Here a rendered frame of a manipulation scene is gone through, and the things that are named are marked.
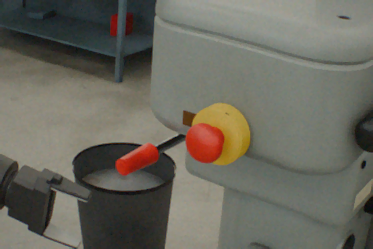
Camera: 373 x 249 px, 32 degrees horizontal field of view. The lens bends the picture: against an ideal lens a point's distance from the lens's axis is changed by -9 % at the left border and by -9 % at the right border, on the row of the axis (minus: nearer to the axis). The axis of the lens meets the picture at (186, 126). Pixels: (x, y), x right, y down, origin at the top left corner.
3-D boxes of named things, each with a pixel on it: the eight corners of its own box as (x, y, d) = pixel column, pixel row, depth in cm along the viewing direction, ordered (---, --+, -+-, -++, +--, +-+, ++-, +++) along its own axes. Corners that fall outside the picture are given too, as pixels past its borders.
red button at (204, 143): (213, 172, 68) (216, 134, 66) (179, 159, 70) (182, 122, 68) (232, 160, 70) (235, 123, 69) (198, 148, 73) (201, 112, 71)
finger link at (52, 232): (82, 237, 108) (48, 222, 109) (76, 248, 106) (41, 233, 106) (81, 244, 109) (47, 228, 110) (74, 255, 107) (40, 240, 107)
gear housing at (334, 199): (344, 235, 78) (359, 160, 74) (178, 175, 91) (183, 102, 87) (423, 145, 103) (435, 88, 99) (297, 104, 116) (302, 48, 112)
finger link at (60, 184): (86, 204, 100) (49, 188, 101) (92, 193, 103) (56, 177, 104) (87, 197, 100) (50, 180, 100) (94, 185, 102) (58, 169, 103)
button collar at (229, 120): (238, 173, 70) (243, 117, 68) (188, 155, 73) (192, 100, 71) (248, 166, 72) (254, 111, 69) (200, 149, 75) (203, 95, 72)
